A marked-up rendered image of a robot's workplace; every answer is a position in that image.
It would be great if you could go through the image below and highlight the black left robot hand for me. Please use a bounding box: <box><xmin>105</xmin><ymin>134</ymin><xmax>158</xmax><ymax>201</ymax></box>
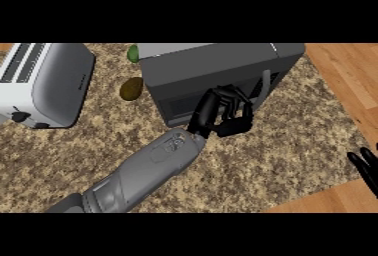
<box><xmin>186</xmin><ymin>84</ymin><xmax>256</xmax><ymax>140</ymax></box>

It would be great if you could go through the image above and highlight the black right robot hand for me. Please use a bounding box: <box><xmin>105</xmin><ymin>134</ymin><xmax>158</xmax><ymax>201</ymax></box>
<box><xmin>346</xmin><ymin>142</ymin><xmax>378</xmax><ymax>200</ymax></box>

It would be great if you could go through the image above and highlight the dark grey microwave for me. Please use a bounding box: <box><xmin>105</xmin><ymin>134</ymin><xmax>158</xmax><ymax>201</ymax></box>
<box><xmin>136</xmin><ymin>43</ymin><xmax>307</xmax><ymax>128</ymax></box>

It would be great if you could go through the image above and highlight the brown potato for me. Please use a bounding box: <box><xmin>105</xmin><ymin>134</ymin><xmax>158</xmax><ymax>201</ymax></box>
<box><xmin>118</xmin><ymin>76</ymin><xmax>145</xmax><ymax>102</ymax></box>

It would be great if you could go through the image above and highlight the green round vegetable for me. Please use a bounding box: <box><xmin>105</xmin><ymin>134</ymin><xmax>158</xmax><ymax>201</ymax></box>
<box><xmin>127</xmin><ymin>44</ymin><xmax>142</xmax><ymax>64</ymax></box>

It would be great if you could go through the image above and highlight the silver toaster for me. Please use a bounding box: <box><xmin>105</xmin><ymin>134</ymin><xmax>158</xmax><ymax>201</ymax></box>
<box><xmin>0</xmin><ymin>43</ymin><xmax>96</xmax><ymax>130</ymax></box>

